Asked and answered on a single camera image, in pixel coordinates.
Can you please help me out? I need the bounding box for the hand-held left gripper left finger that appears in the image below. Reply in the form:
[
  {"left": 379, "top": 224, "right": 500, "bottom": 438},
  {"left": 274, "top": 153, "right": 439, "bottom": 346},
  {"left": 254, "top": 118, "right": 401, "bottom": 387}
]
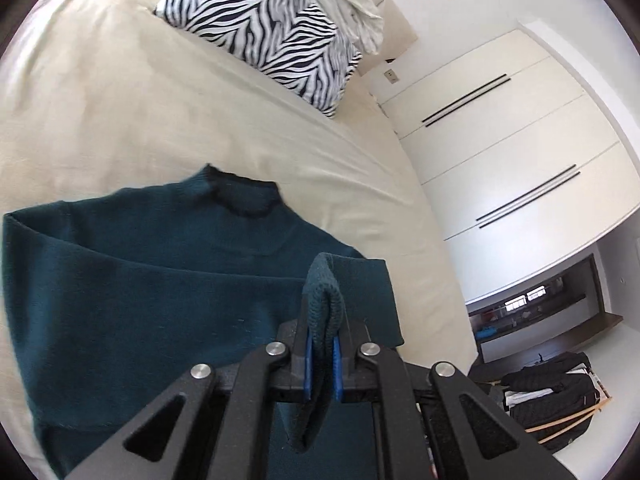
[{"left": 64, "top": 285, "right": 321, "bottom": 480}]

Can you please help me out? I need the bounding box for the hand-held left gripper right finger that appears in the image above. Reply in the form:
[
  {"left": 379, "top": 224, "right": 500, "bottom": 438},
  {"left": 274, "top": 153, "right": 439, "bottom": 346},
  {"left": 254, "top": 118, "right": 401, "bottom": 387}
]
[{"left": 327, "top": 317, "right": 576, "bottom": 480}]

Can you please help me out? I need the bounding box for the dark teal knit sweater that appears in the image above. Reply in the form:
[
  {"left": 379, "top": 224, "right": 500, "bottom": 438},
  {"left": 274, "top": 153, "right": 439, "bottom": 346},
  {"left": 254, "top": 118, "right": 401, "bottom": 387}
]
[{"left": 0, "top": 164, "right": 406, "bottom": 480}]

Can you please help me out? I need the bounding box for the wooden clothes hanger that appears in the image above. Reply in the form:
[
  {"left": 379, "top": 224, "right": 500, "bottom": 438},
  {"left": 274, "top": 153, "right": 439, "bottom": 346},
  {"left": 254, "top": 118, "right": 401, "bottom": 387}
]
[{"left": 524, "top": 394, "right": 614, "bottom": 445}]

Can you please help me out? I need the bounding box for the white wardrobe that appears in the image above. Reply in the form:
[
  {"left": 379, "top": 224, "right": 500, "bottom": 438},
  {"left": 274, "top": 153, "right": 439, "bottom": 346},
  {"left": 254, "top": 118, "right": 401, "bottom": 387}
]
[{"left": 379, "top": 19, "right": 640, "bottom": 306}]

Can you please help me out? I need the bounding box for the dark wooden shelf unit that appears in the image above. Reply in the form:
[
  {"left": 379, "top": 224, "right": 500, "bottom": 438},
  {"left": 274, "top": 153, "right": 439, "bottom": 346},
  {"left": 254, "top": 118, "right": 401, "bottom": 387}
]
[{"left": 466, "top": 254, "right": 624, "bottom": 363}]

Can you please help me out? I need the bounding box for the bed with beige sheet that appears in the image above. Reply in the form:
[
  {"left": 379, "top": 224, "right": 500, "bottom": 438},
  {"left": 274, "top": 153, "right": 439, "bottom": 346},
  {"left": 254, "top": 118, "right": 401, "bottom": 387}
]
[{"left": 0, "top": 0, "right": 477, "bottom": 480}]

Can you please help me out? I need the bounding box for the zebra print pillow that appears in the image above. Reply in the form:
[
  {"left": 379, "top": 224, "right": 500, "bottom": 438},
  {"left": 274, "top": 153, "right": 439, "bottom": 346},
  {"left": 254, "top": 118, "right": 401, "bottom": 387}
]
[{"left": 152, "top": 0, "right": 363, "bottom": 118}]

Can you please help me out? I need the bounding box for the beige padded headboard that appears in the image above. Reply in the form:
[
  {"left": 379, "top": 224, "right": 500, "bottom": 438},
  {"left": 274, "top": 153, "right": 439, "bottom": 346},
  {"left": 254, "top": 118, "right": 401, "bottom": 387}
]
[{"left": 360, "top": 0, "right": 419, "bottom": 61}]

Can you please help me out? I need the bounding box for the crumpled white duvet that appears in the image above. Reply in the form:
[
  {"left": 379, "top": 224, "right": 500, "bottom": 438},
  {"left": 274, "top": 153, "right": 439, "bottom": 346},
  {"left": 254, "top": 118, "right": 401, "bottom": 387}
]
[{"left": 280, "top": 0, "right": 386, "bottom": 56}]

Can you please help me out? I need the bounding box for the black wardrobe handle bar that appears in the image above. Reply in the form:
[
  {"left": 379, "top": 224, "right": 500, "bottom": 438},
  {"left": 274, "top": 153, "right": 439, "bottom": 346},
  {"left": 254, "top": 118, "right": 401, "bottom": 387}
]
[
  {"left": 426, "top": 78, "right": 511, "bottom": 125},
  {"left": 476, "top": 164, "right": 577, "bottom": 221},
  {"left": 480, "top": 170, "right": 581, "bottom": 229},
  {"left": 422, "top": 75, "right": 507, "bottom": 123}
]

